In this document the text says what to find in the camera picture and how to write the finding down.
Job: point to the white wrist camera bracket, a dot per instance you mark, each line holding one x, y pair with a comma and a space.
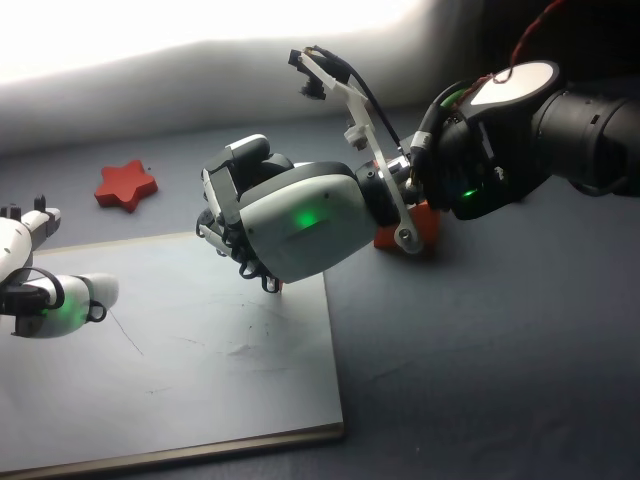
372, 145

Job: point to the orange rectangular block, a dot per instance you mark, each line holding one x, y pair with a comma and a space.
430, 230

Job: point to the white paper pad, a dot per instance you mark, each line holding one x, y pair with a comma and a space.
210, 360

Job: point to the white backdrop sheet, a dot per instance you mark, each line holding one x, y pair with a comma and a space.
175, 85

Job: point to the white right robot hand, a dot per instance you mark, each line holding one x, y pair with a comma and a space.
300, 225

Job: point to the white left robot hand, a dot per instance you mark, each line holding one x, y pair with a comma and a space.
70, 300

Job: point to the red star block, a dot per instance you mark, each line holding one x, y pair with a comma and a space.
125, 185

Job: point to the grey table cloth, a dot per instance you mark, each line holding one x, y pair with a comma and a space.
500, 375

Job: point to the orange black utility knife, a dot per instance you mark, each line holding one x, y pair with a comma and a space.
280, 287

